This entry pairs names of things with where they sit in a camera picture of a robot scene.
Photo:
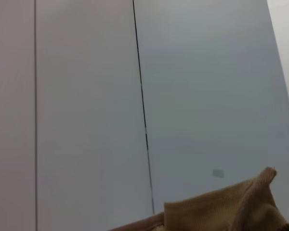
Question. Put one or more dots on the khaki canvas food bag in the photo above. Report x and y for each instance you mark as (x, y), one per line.
(219, 209)

